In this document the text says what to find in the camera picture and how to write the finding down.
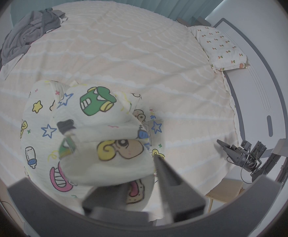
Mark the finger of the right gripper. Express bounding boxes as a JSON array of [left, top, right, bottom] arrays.
[[217, 140, 233, 151], [224, 155, 237, 166]]

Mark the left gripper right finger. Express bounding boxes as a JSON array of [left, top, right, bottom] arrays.
[[154, 155, 206, 225]]

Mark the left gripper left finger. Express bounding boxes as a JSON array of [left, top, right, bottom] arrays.
[[82, 182, 134, 217]]

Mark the white printed pyjama top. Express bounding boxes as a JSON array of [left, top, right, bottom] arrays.
[[20, 79, 165, 213]]

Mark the bed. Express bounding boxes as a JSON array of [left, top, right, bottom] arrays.
[[0, 0, 288, 228]]

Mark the pile of clothes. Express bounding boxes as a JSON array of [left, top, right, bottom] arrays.
[[0, 8, 67, 80]]

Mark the pale wooden bedside table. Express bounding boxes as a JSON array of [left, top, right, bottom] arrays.
[[205, 179, 245, 213]]

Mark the white printed pillow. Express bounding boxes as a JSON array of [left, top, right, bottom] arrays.
[[188, 25, 250, 71]]

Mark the grey bedside table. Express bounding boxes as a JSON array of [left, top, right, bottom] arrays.
[[176, 16, 211, 27]]

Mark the black cable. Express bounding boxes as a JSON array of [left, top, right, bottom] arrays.
[[240, 166, 253, 185]]

